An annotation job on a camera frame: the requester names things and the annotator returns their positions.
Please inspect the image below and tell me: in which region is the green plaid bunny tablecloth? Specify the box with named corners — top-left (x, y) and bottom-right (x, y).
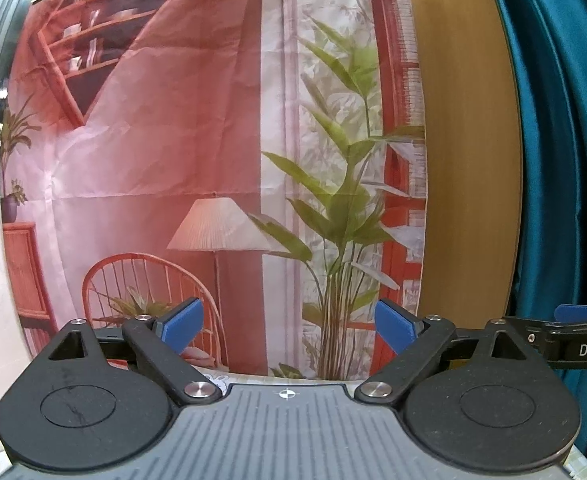
top-left (197, 366), bottom-right (587, 479)

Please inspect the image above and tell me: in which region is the printed room scene backdrop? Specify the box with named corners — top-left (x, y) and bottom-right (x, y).
top-left (0, 0), bottom-right (427, 380)

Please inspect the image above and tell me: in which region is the teal curtain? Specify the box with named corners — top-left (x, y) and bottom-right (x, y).
top-left (480, 0), bottom-right (587, 453)

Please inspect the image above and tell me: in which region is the wooden wall panel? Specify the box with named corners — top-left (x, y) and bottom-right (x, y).
top-left (411, 0), bottom-right (522, 327)

